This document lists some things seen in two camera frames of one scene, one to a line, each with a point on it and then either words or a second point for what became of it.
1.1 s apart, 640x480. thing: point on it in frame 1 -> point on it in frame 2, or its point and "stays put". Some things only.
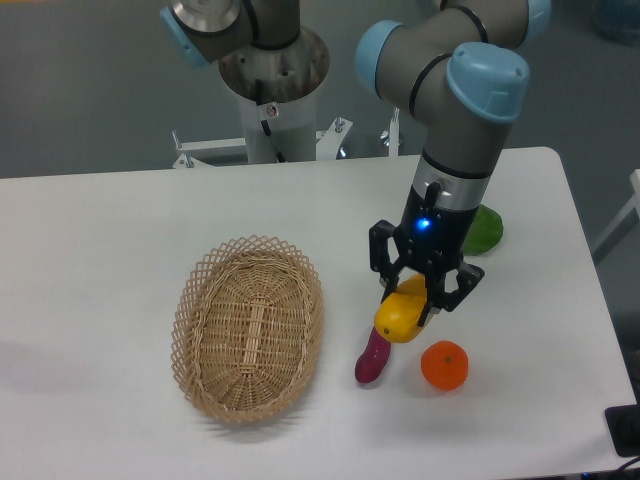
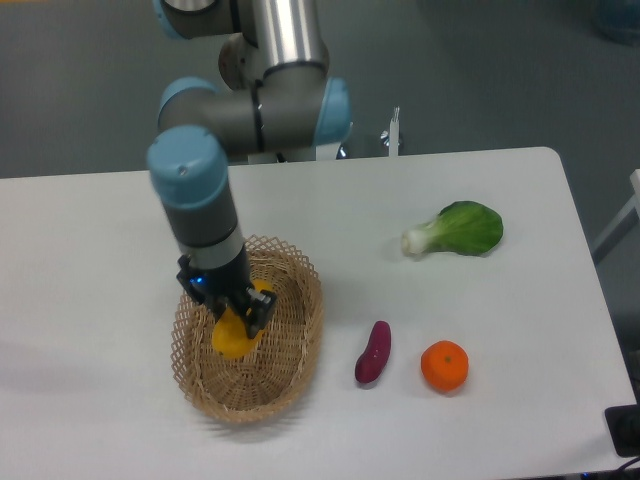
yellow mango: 397,316 -> 230,336
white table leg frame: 622,224 stays put
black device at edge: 624,427 stays put
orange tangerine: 444,364 stays put
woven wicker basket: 247,328 stays put
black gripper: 432,236 -> 222,289
